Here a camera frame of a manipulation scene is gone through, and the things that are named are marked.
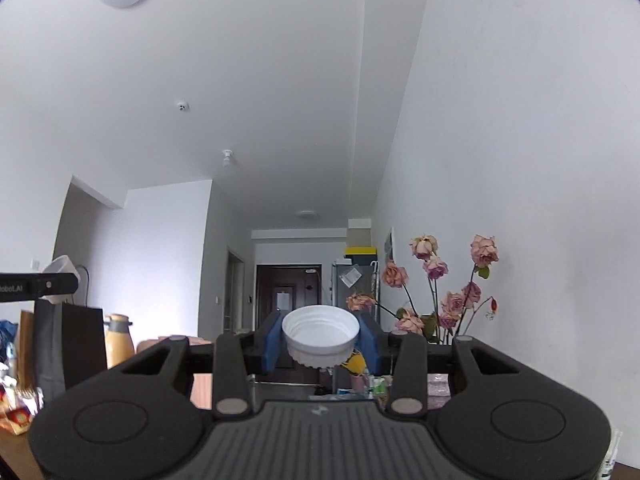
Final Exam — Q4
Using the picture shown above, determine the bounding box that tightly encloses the white round plastic lid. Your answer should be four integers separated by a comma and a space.
282, 304, 360, 370

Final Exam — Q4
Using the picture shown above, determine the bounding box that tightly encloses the dark brown entrance door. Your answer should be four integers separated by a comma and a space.
255, 264, 322, 327

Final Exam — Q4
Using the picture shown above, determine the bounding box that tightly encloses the grey refrigerator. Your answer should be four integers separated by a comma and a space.
331, 256, 380, 308

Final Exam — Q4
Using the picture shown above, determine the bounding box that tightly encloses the dried pink rose bouquet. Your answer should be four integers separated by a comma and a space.
346, 233, 501, 345

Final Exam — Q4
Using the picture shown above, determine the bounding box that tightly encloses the black paper shopping bag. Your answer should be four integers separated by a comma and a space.
32, 300, 107, 403

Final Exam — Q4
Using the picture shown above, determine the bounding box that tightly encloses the yellow box on refrigerator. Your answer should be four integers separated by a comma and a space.
345, 246, 378, 258

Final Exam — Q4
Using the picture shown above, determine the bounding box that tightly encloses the yellow thermos jug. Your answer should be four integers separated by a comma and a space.
104, 314, 134, 368

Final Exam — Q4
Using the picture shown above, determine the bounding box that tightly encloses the wall electrical panel box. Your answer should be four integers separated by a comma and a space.
384, 226, 395, 263

